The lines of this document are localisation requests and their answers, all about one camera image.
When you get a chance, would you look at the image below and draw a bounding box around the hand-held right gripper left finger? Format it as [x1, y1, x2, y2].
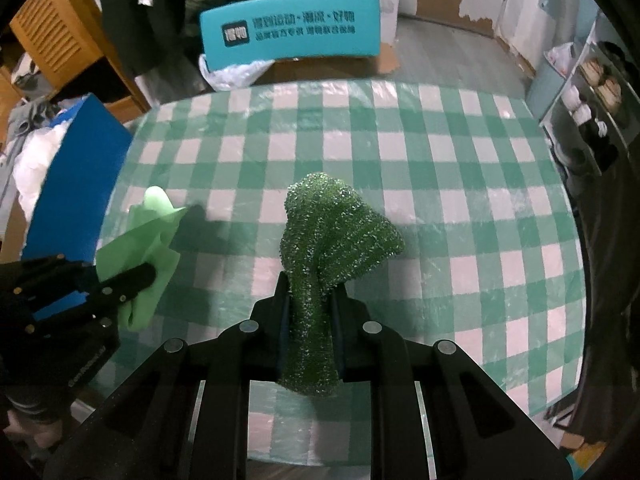
[42, 271, 293, 480]

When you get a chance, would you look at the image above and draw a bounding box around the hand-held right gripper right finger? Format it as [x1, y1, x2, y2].
[327, 282, 573, 480]

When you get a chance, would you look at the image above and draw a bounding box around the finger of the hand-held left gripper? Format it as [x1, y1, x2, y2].
[0, 256, 98, 296]
[25, 262, 157, 334]

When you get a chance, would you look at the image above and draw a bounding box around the light green cloth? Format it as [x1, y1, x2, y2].
[95, 186, 188, 332]

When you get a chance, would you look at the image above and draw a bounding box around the cardboard box with blue edge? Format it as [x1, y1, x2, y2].
[0, 94, 133, 321]

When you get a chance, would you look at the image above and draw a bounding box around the dark green mesh scrubber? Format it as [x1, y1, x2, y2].
[276, 172, 407, 397]

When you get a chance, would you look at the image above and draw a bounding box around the person's left forearm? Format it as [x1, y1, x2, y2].
[0, 380, 66, 451]

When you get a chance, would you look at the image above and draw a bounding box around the grey hoodie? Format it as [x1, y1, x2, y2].
[5, 100, 61, 161]

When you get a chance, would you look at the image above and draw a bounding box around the green white checked tablecloth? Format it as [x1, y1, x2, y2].
[75, 77, 588, 466]

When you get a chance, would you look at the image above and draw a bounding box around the white thin plastic bag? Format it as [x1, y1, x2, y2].
[198, 54, 276, 92]

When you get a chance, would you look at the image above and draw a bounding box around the wooden louvred cabinet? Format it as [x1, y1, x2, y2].
[0, 0, 151, 116]

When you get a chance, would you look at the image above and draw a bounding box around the black hanging coat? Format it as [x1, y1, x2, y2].
[95, 0, 201, 78]

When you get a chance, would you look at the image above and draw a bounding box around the brown cardboard box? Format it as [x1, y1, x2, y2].
[260, 42, 398, 86]

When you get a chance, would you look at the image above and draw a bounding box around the teal box with print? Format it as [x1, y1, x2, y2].
[199, 0, 382, 72]

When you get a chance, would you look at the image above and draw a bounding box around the light blue bin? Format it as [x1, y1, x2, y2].
[525, 67, 568, 121]

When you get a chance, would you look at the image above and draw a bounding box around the metal shoe rack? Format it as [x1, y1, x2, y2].
[537, 10, 640, 176]

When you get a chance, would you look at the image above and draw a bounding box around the small pale plastic bag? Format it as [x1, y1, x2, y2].
[545, 42, 576, 78]

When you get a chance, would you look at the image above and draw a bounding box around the shoe rack with shoes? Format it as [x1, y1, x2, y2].
[560, 40, 632, 171]

